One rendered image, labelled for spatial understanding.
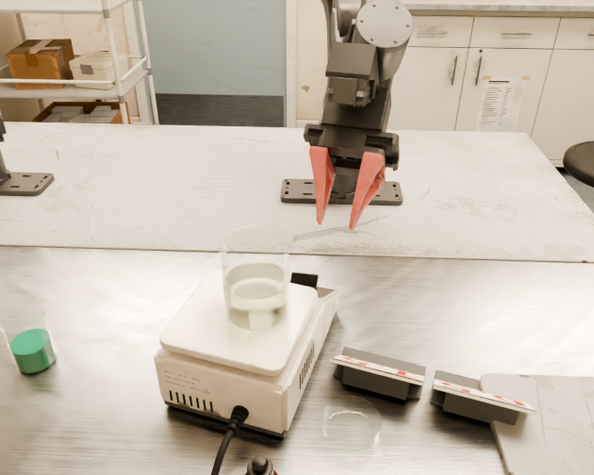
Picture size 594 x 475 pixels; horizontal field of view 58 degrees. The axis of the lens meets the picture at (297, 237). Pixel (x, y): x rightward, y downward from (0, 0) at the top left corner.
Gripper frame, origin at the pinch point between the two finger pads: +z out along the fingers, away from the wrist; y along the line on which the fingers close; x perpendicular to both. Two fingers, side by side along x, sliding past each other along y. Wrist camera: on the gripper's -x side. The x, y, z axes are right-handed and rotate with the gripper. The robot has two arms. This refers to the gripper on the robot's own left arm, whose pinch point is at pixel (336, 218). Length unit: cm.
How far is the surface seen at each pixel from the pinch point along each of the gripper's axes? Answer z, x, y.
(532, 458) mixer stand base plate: 19.0, 0.0, 21.6
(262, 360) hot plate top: 16.5, -8.1, -1.9
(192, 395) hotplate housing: 20.8, -4.5, -8.6
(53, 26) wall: -148, 171, -222
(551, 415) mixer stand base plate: 14.9, 3.5, 23.6
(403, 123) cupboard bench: -129, 205, -16
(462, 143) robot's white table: -36, 48, 12
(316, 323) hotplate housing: 11.5, -1.0, 0.6
